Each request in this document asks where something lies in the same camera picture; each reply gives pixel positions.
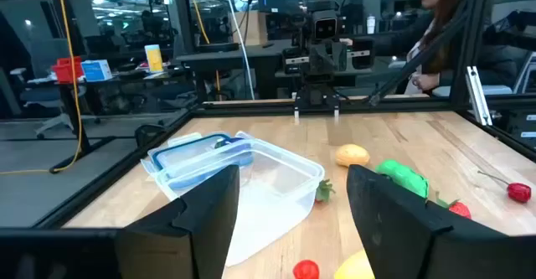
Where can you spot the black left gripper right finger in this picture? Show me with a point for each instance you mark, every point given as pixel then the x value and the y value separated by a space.
pixel 389 228

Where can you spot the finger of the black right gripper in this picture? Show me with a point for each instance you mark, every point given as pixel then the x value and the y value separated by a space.
pixel 319 58
pixel 340 56

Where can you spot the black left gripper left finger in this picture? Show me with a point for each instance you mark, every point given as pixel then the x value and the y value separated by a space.
pixel 201 228

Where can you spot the yellow toy banana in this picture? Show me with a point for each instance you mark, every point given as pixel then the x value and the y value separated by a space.
pixel 356 267

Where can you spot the green toy vegetable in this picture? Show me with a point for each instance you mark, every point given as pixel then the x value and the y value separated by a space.
pixel 402 176

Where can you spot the red toy strawberry green leaves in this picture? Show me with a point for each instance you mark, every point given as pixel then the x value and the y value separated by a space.
pixel 323 191
pixel 460 209

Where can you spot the tan toy potato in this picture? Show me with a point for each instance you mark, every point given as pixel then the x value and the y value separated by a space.
pixel 352 155

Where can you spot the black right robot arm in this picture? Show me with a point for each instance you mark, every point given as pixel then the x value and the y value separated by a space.
pixel 318 90

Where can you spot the clear plastic tupperware container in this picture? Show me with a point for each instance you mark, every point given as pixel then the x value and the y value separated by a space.
pixel 285 195

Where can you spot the white tumbler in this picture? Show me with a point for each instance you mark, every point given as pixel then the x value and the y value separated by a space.
pixel 371 25

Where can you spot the clear lid blue seal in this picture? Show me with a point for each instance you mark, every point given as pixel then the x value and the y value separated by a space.
pixel 184 155

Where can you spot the black operator desk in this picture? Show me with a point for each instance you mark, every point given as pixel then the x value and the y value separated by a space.
pixel 234 59

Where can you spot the red toy cherry tomato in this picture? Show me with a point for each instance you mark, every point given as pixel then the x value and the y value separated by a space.
pixel 305 270

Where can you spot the person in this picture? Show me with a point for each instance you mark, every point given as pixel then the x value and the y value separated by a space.
pixel 444 32

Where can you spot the red toy cherry green stem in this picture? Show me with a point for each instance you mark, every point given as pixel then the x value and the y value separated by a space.
pixel 519 192

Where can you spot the silver aluminium extrusion bar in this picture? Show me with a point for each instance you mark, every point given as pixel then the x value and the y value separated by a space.
pixel 477 94

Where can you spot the yellow and white canister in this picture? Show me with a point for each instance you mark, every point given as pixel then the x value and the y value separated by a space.
pixel 153 59

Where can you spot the black standing desk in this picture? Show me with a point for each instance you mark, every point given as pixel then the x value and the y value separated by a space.
pixel 75 115

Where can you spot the black drawer cabinet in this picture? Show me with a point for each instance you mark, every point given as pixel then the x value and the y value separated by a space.
pixel 523 124

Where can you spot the blue and white box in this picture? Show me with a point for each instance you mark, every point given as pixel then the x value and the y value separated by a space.
pixel 96 70

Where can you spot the red plastic bin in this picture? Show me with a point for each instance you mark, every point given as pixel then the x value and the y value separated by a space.
pixel 67 71

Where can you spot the grey office chair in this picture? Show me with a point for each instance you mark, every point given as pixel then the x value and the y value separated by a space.
pixel 42 96

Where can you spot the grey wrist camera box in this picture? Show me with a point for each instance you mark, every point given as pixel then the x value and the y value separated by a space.
pixel 324 25

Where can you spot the black aluminium table frame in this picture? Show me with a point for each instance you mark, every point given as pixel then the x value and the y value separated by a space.
pixel 268 107

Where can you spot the black frame foot bracket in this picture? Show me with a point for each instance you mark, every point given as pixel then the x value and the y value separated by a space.
pixel 146 134

